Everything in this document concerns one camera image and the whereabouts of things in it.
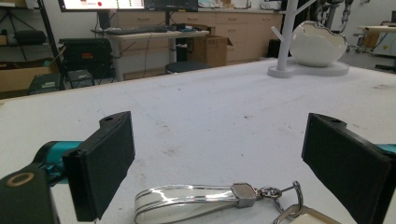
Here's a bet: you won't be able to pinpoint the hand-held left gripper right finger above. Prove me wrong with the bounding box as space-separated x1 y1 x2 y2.
301 112 396 224

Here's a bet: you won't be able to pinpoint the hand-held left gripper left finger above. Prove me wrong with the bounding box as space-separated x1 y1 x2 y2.
33 110 136 223

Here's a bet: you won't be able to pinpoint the white leather keychain with ring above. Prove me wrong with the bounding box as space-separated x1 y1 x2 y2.
134 180 344 224

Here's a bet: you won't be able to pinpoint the black device box with label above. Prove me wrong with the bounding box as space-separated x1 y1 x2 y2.
27 72 65 96

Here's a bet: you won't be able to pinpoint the black equipment case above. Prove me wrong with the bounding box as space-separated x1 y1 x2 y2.
58 37 113 79

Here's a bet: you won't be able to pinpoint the large flat cardboard box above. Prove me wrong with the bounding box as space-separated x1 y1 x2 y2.
0 59 60 101

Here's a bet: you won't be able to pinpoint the white egg-shaped bowl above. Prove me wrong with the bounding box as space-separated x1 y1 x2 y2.
289 20 348 68

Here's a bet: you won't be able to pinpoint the black metal stand pole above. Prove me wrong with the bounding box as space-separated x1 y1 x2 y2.
36 0 65 91

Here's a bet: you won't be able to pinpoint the light wooden side table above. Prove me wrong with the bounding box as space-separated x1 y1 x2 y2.
357 23 396 58

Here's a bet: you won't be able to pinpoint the black keyboard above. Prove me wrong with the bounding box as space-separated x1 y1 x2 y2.
105 25 169 36

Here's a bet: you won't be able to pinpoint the white branched jewelry stand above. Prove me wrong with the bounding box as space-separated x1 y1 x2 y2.
266 0 350 78

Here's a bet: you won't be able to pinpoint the standing desk with white legs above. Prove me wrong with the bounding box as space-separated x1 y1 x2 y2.
105 29 210 82

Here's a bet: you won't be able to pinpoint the black bag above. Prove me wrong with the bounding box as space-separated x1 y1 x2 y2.
13 29 49 47

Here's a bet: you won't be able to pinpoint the computer monitor with bright screen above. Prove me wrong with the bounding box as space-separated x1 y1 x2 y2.
57 0 146 13

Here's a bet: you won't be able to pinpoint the open cardboard box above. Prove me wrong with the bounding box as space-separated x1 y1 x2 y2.
187 25 234 68

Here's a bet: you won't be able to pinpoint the wooden cabinets with drawers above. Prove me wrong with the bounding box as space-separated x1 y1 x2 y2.
117 10 285 65

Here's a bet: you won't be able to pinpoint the dark computer monitor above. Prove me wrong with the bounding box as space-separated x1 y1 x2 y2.
143 0 200 13

